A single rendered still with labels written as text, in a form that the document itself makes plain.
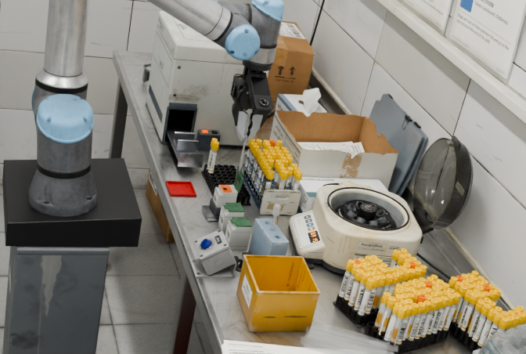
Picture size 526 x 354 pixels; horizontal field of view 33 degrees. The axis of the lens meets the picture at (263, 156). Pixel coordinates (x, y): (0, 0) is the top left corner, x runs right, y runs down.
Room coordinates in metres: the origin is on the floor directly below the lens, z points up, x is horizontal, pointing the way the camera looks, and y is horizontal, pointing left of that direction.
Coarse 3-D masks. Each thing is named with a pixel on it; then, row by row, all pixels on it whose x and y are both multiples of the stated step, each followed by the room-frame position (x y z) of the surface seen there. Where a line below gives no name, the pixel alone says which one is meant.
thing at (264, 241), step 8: (256, 224) 1.73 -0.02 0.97; (264, 224) 1.72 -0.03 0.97; (256, 232) 1.73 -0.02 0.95; (264, 232) 1.69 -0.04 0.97; (272, 232) 1.70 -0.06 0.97; (280, 232) 1.70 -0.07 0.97; (256, 240) 1.72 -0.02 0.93; (264, 240) 1.69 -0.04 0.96; (272, 240) 1.66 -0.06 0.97; (280, 240) 1.67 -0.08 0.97; (256, 248) 1.71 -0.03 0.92; (264, 248) 1.68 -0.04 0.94; (272, 248) 1.66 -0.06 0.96; (280, 248) 1.66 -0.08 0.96
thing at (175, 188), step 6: (168, 186) 1.97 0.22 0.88; (174, 186) 1.99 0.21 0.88; (180, 186) 2.00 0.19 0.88; (186, 186) 2.00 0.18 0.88; (192, 186) 2.00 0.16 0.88; (168, 192) 1.96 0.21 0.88; (174, 192) 1.96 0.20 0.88; (180, 192) 1.97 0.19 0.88; (186, 192) 1.98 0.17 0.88; (192, 192) 1.98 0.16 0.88
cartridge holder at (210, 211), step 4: (212, 200) 1.90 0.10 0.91; (212, 204) 1.89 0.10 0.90; (204, 208) 1.89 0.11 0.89; (208, 208) 1.89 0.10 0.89; (212, 208) 1.89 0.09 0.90; (216, 208) 1.87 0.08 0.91; (220, 208) 1.87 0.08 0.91; (204, 212) 1.88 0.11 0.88; (208, 212) 1.88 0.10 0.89; (212, 212) 1.88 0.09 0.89; (216, 212) 1.87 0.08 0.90; (208, 216) 1.86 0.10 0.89; (212, 216) 1.86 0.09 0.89; (216, 216) 1.86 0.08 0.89; (208, 220) 1.86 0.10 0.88; (212, 220) 1.86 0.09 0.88; (216, 220) 1.86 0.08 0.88
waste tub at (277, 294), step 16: (256, 256) 1.59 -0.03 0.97; (272, 256) 1.60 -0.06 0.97; (288, 256) 1.61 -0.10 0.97; (256, 272) 1.59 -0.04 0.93; (272, 272) 1.60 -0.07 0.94; (288, 272) 1.61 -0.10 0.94; (304, 272) 1.59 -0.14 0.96; (240, 288) 1.56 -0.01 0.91; (256, 288) 1.47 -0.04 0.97; (272, 288) 1.60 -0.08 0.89; (288, 288) 1.61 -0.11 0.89; (304, 288) 1.57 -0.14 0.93; (240, 304) 1.54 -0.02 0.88; (256, 304) 1.46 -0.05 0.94; (272, 304) 1.47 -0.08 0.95; (288, 304) 1.48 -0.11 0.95; (304, 304) 1.49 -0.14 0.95; (256, 320) 1.46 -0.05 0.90; (272, 320) 1.47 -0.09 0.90; (288, 320) 1.48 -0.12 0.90; (304, 320) 1.49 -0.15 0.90
